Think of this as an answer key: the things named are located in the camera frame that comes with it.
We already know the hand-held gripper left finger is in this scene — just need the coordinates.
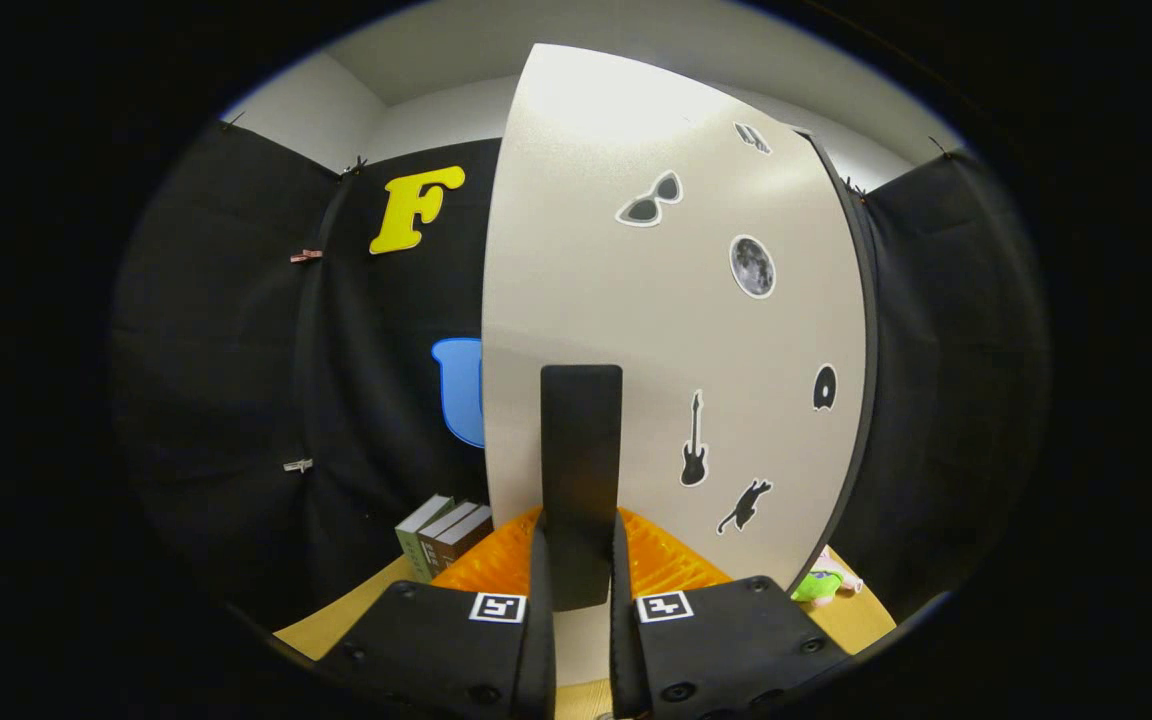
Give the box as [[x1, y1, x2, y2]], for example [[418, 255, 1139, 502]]
[[316, 508, 558, 720]]

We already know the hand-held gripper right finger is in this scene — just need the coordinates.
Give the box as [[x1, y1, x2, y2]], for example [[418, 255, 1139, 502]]
[[607, 508, 850, 720]]

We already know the grey cabinet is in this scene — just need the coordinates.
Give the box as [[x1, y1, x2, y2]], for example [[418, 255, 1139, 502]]
[[796, 125, 882, 591]]

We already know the green plush toy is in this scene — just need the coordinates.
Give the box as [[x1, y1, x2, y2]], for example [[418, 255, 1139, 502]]
[[791, 548, 865, 606]]

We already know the black backdrop cloth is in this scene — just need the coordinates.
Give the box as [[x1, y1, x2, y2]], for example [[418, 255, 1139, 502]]
[[108, 120, 1049, 631]]

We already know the black door handle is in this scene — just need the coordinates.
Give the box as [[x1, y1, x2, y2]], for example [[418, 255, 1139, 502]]
[[540, 364, 625, 611]]

